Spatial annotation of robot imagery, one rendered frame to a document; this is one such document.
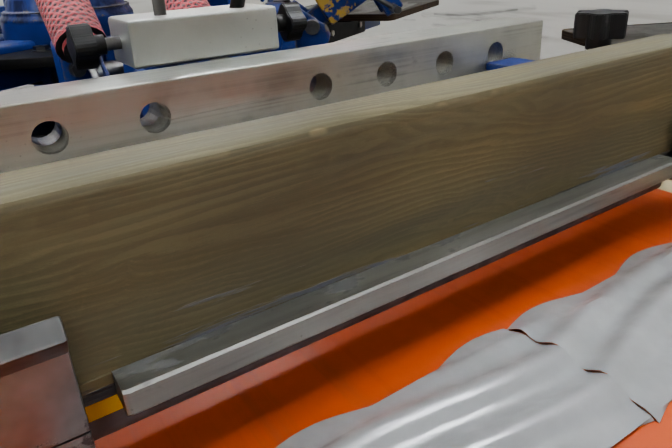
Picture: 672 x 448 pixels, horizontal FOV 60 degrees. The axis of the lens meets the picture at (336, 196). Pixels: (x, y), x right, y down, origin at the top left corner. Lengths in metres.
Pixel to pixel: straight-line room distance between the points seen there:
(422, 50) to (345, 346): 0.33
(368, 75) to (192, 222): 0.33
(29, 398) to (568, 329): 0.20
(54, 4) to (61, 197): 0.49
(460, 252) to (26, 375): 0.17
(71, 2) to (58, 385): 0.51
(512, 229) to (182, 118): 0.25
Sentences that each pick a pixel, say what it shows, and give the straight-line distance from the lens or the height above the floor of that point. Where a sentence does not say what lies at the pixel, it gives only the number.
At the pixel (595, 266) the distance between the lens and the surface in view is 0.34.
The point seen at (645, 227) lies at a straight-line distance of 0.39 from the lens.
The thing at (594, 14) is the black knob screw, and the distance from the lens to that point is 0.53.
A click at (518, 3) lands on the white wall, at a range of 2.84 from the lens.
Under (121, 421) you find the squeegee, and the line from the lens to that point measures 0.24.
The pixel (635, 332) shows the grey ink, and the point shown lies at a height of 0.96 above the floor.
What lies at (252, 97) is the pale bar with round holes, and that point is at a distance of 0.45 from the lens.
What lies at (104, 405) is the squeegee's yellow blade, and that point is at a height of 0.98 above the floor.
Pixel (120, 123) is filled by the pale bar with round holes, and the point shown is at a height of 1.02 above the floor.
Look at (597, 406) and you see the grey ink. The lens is 0.24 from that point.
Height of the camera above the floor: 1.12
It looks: 23 degrees down
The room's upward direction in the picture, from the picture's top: 3 degrees counter-clockwise
